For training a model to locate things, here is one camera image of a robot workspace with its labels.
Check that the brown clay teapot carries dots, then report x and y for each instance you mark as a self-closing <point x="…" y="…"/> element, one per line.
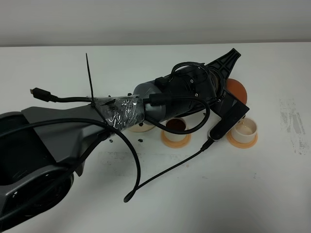
<point x="237" y="89"/>

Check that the black zip tie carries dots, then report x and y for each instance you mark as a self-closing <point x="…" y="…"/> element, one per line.
<point x="91" y="85"/>

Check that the left orange coaster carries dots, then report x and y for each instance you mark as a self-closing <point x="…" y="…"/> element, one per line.
<point x="175" y="145"/>

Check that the orange coaster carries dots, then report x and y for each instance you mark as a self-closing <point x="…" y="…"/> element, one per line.
<point x="175" y="145"/>
<point x="237" y="144"/>

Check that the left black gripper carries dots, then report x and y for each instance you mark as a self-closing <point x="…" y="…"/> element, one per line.
<point x="208" y="82"/>

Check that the right orange coaster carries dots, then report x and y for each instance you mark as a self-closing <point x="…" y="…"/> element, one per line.
<point x="237" y="144"/>

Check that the left white teacup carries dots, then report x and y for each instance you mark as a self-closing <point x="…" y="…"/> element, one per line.
<point x="175" y="124"/>

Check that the right white teacup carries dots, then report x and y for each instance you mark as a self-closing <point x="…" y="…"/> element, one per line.
<point x="245" y="131"/>

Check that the white teacup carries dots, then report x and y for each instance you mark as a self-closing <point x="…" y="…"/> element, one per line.
<point x="175" y="124"/>
<point x="245" y="131"/>

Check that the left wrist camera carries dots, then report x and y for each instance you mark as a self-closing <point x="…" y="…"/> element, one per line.
<point x="231" y="111"/>

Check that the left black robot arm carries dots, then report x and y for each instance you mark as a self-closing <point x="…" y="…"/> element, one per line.
<point x="42" y="149"/>

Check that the beige teapot saucer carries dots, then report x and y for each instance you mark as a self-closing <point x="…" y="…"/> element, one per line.
<point x="141" y="128"/>

